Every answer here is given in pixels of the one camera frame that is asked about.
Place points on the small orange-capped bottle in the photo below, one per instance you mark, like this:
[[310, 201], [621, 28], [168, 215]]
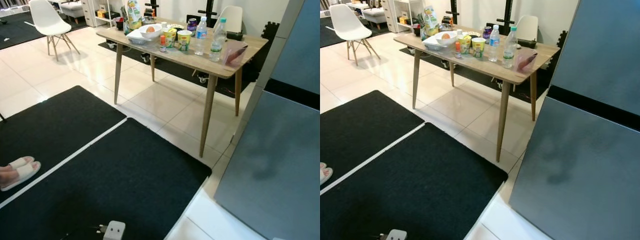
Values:
[[457, 52], [163, 46]]

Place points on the grey steel fridge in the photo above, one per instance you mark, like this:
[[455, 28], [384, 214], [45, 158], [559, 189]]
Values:
[[280, 150], [585, 150]]

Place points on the steel fridge door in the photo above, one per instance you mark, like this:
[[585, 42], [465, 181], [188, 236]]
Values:
[[600, 50], [275, 165], [300, 45], [575, 170]]

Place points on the black carpet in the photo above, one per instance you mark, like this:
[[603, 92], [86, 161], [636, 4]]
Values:
[[327, 35], [15, 30]]

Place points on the white shell chair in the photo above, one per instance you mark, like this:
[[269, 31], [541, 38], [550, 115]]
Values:
[[46, 20], [345, 24], [231, 19], [527, 27]]

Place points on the black foam puzzle mat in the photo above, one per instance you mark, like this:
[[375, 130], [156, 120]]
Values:
[[270, 31], [562, 40]]

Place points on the brown snack packet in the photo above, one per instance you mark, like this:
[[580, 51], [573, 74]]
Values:
[[241, 51], [531, 57]]

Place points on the pink plastic cup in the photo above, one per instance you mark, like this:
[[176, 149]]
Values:
[[522, 62], [231, 55]]

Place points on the grey ottoman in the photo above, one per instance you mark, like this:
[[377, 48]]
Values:
[[374, 16], [72, 10]]

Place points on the white shelf unit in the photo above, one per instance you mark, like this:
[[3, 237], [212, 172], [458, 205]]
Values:
[[90, 12], [392, 15]]

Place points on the green cap water bottle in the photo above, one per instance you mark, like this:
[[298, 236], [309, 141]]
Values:
[[217, 42], [509, 50]]

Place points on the black pot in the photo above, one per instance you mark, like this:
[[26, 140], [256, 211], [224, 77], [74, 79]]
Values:
[[119, 23], [416, 30]]

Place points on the white plastic tray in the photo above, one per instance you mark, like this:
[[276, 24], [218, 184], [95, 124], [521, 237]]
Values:
[[132, 37], [429, 44]]

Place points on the light wooden table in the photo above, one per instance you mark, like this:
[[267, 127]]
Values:
[[482, 64], [190, 59]]

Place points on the white bowl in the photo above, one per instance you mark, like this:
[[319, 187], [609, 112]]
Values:
[[440, 41], [145, 34]]

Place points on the yellow green snack bag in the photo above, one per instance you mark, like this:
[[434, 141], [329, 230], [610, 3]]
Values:
[[134, 15], [431, 20]]

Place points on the yellow cup noodle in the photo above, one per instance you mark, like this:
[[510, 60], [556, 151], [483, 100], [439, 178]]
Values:
[[170, 39], [464, 45], [478, 48], [184, 41]]

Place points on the purple drink can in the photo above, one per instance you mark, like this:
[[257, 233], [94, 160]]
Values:
[[487, 33], [192, 26]]

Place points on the black equipment stand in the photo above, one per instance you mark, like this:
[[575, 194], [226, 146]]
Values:
[[454, 10], [506, 12], [151, 7], [207, 7]]

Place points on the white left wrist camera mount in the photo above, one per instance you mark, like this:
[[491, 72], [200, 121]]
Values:
[[115, 231], [397, 235]]

